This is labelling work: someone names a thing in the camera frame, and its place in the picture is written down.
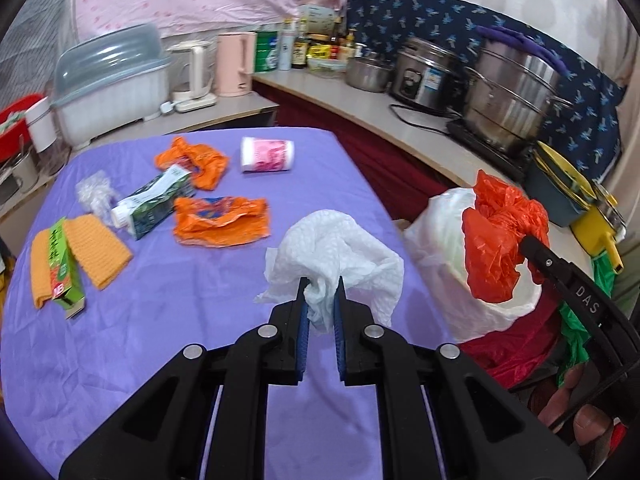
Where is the white dish drainer with lid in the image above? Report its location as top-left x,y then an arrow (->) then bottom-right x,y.
49,24 -> 172,149

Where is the purple tablecloth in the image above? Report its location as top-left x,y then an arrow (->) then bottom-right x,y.
0,127 -> 511,480

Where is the person's right hand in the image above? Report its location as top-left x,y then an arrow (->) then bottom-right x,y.
530,360 -> 621,447

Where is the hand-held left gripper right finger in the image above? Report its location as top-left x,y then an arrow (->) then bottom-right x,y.
332,275 -> 589,480

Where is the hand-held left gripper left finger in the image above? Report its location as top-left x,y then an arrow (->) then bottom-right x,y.
59,276 -> 313,480

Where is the pale blue bottle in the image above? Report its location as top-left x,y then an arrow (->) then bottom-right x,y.
277,20 -> 296,71

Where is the orange knit cloth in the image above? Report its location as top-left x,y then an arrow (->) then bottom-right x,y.
30,214 -> 134,310

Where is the pink paper cup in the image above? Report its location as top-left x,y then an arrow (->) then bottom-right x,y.
240,136 -> 297,175

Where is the pink electric kettle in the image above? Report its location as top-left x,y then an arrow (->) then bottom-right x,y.
215,31 -> 259,98

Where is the white trash bag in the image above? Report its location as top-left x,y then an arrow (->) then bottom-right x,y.
403,187 -> 544,344

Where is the grey basin with yellow lid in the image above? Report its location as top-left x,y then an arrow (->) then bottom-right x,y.
524,140 -> 599,229

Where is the white cardboard box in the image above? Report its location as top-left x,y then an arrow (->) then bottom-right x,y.
299,4 -> 344,37

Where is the black induction cooktop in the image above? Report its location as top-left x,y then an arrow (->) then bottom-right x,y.
444,117 -> 539,184

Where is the small steel pot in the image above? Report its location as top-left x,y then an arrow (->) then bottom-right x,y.
344,54 -> 394,94

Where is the green cardboard box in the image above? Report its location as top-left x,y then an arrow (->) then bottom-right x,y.
45,217 -> 89,320

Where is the red plastic bag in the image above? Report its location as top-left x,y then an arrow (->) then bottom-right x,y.
462,170 -> 551,305

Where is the clear plastic wrap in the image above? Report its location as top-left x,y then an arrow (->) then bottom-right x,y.
75,170 -> 117,226

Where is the yellow enamel pot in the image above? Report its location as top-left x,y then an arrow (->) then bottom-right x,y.
569,182 -> 629,274

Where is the green plastic bag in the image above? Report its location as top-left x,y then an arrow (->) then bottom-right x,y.
557,254 -> 617,387

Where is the dark sauce bottle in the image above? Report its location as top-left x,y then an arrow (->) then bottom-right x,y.
291,20 -> 309,70

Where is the blue floral cloth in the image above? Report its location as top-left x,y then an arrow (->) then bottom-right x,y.
346,0 -> 629,197

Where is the red plastic basket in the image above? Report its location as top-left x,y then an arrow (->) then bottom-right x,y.
0,93 -> 46,162

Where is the green white toothpaste box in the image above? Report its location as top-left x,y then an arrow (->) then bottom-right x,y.
110,164 -> 196,240

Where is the black power cable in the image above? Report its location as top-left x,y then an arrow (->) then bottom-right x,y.
389,103 -> 452,136

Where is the green tin can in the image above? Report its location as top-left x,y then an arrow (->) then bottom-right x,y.
254,30 -> 281,74

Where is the orange snack wrapper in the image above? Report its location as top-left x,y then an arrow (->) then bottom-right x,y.
154,136 -> 231,191
172,195 -> 272,249

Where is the white electric kettle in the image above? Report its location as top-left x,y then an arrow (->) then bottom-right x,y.
167,40 -> 219,114

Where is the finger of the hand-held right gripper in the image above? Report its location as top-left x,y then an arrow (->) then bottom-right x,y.
520,236 -> 620,332

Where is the large steel steamer pot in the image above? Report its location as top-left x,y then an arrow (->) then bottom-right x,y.
461,25 -> 574,157

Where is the white paper towel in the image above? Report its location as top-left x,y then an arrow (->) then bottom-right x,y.
255,209 -> 406,334

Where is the clear food container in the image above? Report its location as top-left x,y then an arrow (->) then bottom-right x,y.
306,57 -> 349,80

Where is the steel rice cooker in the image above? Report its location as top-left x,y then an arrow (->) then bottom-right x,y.
388,36 -> 464,114

